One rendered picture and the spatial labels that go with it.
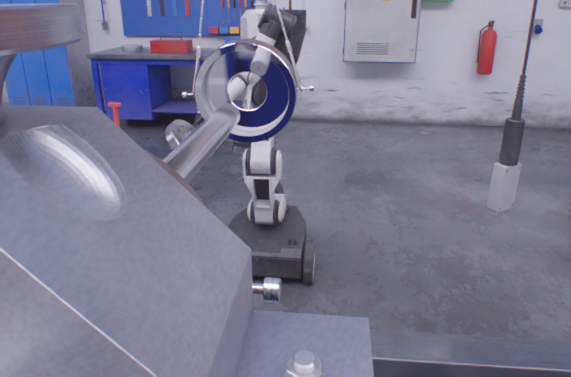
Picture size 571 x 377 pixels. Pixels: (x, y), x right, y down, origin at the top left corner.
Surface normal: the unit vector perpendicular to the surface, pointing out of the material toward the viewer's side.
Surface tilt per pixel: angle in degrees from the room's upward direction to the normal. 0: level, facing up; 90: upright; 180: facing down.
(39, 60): 90
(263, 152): 62
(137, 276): 45
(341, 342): 0
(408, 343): 0
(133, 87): 90
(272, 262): 90
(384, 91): 90
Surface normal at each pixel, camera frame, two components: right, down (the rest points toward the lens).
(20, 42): 0.95, 0.11
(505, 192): 0.46, 0.31
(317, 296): 0.00, -0.94
